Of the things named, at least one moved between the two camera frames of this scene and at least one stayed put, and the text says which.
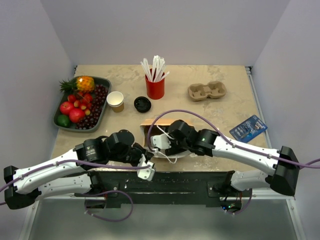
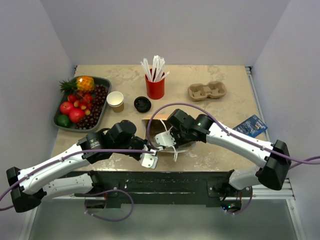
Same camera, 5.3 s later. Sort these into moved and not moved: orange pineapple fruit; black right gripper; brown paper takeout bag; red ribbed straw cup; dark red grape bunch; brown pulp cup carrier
Moved: black right gripper; brown paper takeout bag
Not moved: dark red grape bunch; orange pineapple fruit; brown pulp cup carrier; red ribbed straw cup
